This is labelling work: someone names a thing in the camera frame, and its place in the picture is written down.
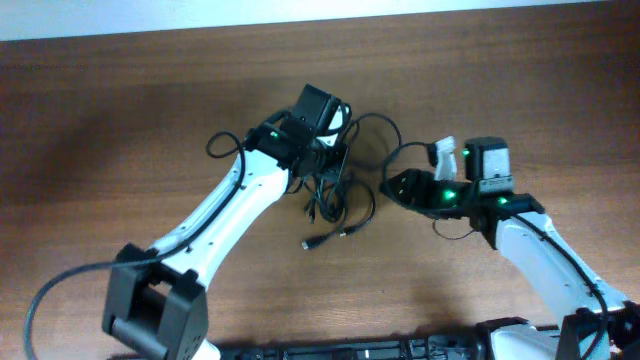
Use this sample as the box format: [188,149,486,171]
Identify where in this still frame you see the black USB cable thick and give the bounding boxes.
[301,112,404,251]

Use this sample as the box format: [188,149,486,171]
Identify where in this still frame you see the black USB cable thin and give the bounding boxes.
[285,175,377,242]

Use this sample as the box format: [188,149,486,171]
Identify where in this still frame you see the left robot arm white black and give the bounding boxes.
[102,85,352,360]

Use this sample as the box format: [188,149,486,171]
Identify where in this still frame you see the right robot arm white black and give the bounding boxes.
[380,137,639,359]

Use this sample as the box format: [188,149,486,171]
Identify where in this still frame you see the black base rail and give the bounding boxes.
[214,317,561,360]

